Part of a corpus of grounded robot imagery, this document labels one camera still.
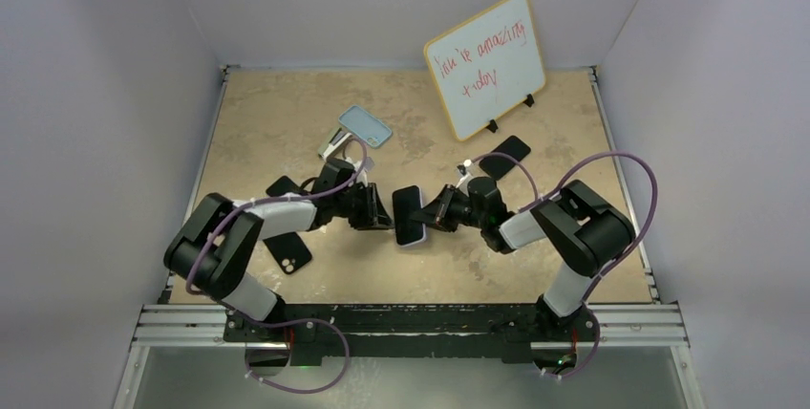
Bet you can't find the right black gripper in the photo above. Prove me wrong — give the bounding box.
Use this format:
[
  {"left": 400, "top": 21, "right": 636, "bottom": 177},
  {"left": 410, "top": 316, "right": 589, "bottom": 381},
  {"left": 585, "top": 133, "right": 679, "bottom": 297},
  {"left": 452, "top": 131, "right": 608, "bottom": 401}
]
[{"left": 411, "top": 184, "right": 486, "bottom": 233}]

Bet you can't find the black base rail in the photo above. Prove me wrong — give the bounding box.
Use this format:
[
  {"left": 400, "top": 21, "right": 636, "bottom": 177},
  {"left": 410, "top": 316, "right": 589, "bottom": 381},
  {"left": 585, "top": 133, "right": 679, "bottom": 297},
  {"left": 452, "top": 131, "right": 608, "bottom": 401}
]
[{"left": 224, "top": 301, "right": 600, "bottom": 372}]

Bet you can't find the black phone case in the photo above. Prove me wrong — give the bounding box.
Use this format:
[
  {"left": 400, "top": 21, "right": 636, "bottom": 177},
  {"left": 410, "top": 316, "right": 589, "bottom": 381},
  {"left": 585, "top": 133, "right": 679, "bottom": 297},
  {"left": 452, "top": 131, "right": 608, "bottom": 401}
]
[{"left": 263, "top": 232, "right": 312, "bottom": 274}]

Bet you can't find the white green stapler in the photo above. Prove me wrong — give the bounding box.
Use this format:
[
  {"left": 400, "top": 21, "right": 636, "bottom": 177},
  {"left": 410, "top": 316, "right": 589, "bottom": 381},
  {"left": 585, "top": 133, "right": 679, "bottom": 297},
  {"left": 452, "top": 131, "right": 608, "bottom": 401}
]
[{"left": 317, "top": 125, "right": 353, "bottom": 162}]

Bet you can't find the white board with yellow frame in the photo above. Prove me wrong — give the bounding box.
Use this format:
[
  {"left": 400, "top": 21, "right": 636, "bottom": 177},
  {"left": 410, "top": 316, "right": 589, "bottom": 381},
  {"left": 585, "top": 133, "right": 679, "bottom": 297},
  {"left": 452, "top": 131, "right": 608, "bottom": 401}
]
[{"left": 423, "top": 0, "right": 546, "bottom": 141}]

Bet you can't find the lavender phone case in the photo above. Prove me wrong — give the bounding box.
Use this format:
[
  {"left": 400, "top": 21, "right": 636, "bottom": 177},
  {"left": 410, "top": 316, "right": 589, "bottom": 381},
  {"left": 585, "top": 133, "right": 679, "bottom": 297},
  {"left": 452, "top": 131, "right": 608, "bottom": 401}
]
[{"left": 394, "top": 185, "right": 428, "bottom": 249}]

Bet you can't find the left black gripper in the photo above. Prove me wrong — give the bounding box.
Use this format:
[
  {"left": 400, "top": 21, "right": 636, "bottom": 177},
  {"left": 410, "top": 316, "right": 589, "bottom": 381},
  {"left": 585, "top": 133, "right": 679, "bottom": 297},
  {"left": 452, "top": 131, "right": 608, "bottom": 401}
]
[{"left": 332, "top": 183, "right": 394, "bottom": 231}]

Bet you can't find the black phone with grey edge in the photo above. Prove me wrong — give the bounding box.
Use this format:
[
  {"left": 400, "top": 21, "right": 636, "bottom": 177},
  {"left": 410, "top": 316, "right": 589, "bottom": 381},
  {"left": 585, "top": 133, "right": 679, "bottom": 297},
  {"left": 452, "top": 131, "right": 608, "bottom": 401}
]
[{"left": 266, "top": 176, "right": 302, "bottom": 197}]

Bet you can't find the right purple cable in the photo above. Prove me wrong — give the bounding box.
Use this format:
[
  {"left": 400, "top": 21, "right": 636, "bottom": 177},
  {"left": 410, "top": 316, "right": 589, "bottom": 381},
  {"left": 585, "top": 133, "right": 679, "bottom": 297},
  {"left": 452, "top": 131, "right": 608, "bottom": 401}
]
[{"left": 455, "top": 151, "right": 659, "bottom": 382}]

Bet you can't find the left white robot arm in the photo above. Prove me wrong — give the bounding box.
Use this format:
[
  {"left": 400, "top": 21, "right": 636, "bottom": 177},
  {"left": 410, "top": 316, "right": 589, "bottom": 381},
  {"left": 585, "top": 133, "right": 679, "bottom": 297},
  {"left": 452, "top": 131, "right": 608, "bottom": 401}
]
[{"left": 163, "top": 160, "right": 394, "bottom": 341}]

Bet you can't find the light blue phone case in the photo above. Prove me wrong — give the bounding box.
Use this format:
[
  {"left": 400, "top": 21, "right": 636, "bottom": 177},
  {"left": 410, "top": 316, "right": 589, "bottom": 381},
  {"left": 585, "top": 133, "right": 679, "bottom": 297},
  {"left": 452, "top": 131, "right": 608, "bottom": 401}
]
[{"left": 338, "top": 105, "right": 393, "bottom": 148}]

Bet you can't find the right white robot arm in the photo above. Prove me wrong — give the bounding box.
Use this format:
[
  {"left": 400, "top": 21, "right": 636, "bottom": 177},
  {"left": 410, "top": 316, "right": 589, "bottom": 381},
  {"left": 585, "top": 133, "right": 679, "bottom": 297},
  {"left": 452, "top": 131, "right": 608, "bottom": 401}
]
[{"left": 409, "top": 177, "right": 637, "bottom": 339}]

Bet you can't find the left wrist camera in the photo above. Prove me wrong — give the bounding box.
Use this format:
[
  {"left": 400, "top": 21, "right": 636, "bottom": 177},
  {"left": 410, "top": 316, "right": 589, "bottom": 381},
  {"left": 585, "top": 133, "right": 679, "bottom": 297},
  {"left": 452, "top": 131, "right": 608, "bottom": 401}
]
[{"left": 353, "top": 157, "right": 374, "bottom": 175}]

